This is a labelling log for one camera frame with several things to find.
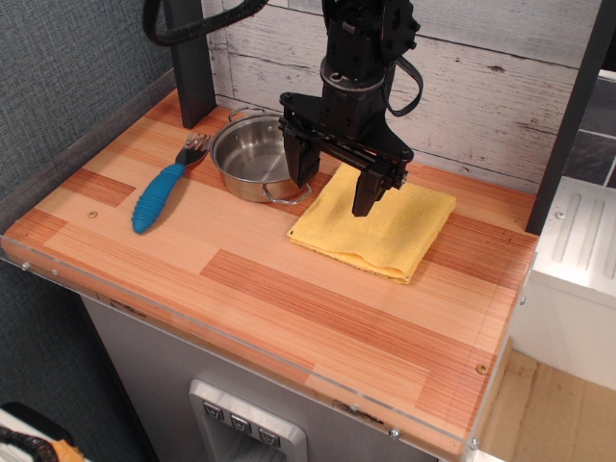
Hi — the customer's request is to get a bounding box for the orange and black object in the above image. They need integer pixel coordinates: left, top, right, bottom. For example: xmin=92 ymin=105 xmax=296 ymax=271
xmin=1 ymin=426 xmax=86 ymax=462

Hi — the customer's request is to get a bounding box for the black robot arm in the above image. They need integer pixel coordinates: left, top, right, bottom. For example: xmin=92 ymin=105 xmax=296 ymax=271
xmin=280 ymin=1 xmax=424 ymax=217

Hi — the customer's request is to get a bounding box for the clear acrylic edge guard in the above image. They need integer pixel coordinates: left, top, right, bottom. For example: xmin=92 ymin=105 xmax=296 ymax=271
xmin=3 ymin=225 xmax=536 ymax=461

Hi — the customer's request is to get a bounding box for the dark grey right post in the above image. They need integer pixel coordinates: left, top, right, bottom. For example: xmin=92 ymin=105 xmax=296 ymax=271
xmin=526 ymin=0 xmax=615 ymax=235

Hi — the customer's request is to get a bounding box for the silver dispenser panel with buttons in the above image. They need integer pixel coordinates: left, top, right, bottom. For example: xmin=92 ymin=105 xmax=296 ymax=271
xmin=189 ymin=379 xmax=308 ymax=461

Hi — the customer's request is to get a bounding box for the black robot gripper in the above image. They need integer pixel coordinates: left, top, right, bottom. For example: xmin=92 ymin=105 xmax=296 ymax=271
xmin=279 ymin=65 xmax=415 ymax=217

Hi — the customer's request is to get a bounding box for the blue handled metal fork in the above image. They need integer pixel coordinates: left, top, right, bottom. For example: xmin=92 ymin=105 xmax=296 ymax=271
xmin=132 ymin=133 xmax=213 ymax=234

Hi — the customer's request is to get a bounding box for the grey toy fridge cabinet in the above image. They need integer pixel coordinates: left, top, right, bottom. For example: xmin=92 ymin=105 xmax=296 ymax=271
xmin=83 ymin=297 xmax=433 ymax=461

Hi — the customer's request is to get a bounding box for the yellow rag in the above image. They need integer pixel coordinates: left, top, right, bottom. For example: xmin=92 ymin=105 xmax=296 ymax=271
xmin=288 ymin=164 xmax=456 ymax=284

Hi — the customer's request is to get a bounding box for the dark grey left post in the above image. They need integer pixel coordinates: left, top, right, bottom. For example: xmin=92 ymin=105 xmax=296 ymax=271
xmin=163 ymin=0 xmax=217 ymax=129

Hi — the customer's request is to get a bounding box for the silver steel pan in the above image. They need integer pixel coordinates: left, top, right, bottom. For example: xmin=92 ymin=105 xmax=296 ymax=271
xmin=210 ymin=107 xmax=312 ymax=205

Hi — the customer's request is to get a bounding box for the black braided cable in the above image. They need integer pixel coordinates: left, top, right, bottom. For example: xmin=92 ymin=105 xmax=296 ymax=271
xmin=141 ymin=0 xmax=269 ymax=48

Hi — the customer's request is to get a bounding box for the white toy sink unit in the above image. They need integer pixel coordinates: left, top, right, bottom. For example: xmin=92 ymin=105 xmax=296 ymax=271
xmin=508 ymin=69 xmax=616 ymax=391

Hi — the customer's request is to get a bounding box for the dark grey post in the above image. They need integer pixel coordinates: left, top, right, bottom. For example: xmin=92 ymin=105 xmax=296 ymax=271
xmin=163 ymin=0 xmax=217 ymax=129
xmin=526 ymin=0 xmax=615 ymax=235

